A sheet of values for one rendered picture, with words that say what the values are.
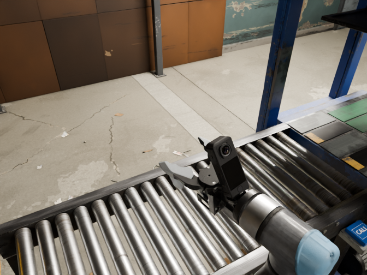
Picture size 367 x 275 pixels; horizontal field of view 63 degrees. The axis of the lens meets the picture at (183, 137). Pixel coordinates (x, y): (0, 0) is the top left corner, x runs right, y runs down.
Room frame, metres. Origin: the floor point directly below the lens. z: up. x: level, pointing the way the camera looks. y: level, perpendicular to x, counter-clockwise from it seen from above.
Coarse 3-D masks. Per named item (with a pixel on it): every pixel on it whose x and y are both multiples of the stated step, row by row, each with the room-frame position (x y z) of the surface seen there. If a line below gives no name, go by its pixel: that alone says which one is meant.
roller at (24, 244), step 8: (16, 232) 0.62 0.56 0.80; (24, 232) 0.62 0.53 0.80; (16, 240) 0.59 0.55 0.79; (24, 240) 0.59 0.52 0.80; (32, 240) 0.61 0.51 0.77; (16, 248) 0.57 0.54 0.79; (24, 248) 0.56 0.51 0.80; (32, 248) 0.57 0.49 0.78; (24, 256) 0.53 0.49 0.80; (32, 256) 0.54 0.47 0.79; (24, 264) 0.51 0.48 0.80; (32, 264) 0.51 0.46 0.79; (24, 272) 0.48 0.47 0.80; (32, 272) 0.48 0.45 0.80
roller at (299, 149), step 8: (280, 136) 1.17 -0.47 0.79; (288, 144) 1.12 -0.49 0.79; (296, 144) 1.10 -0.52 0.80; (296, 152) 1.07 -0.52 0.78; (304, 152) 1.05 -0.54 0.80; (312, 160) 1.00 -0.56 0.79; (320, 160) 0.99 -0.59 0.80; (320, 168) 0.95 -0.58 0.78; (328, 168) 0.94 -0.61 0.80; (328, 176) 0.91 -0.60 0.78; (336, 176) 0.89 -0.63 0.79; (344, 176) 0.89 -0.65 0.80; (344, 184) 0.85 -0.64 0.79; (352, 184) 0.84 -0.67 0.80; (352, 192) 0.82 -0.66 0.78
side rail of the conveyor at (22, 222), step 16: (272, 128) 1.23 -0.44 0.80; (288, 128) 1.24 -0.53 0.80; (240, 144) 1.10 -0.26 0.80; (192, 160) 0.99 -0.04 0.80; (208, 160) 1.01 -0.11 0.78; (144, 176) 0.89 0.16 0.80; (96, 192) 0.80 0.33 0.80; (112, 192) 0.80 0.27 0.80; (48, 208) 0.72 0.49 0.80; (64, 208) 0.72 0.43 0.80; (128, 208) 0.82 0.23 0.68; (0, 224) 0.65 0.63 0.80; (16, 224) 0.65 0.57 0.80; (32, 224) 0.66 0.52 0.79; (0, 240) 0.61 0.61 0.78
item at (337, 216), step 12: (360, 192) 0.80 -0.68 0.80; (348, 204) 0.74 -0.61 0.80; (360, 204) 0.74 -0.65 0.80; (324, 216) 0.69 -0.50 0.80; (336, 216) 0.69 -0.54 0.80; (348, 216) 0.70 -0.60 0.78; (360, 216) 0.75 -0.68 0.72; (324, 228) 0.64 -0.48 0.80; (336, 228) 0.68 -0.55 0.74; (252, 252) 0.55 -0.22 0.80; (264, 252) 0.55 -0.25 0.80; (240, 264) 0.51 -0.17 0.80; (252, 264) 0.51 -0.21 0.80
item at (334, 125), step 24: (360, 96) 1.58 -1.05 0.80; (288, 120) 1.32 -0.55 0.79; (312, 120) 1.31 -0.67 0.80; (336, 120) 1.31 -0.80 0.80; (360, 120) 1.31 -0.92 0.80; (312, 144) 1.12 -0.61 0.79; (336, 144) 1.10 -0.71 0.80; (360, 144) 1.10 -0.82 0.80; (336, 168) 0.99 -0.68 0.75; (360, 168) 0.94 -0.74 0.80
